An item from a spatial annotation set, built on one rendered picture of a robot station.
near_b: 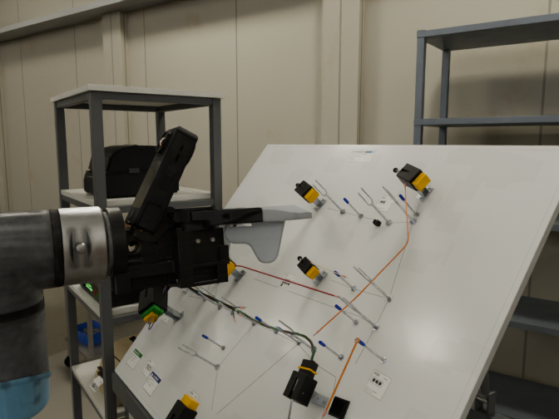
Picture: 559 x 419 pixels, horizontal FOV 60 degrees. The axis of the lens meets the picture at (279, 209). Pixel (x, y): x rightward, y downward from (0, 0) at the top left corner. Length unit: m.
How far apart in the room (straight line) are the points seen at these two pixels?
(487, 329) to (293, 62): 3.32
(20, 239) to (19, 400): 0.15
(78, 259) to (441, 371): 0.74
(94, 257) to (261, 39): 3.90
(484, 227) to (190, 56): 4.00
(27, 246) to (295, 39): 3.74
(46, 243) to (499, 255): 0.87
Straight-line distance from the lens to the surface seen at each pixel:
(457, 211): 1.21
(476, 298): 1.06
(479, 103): 3.46
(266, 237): 0.51
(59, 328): 4.35
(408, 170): 1.24
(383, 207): 1.33
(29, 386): 0.52
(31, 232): 0.48
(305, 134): 3.97
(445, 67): 3.37
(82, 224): 0.48
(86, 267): 0.49
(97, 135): 1.75
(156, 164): 0.52
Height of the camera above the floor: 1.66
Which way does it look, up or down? 8 degrees down
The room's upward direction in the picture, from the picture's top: straight up
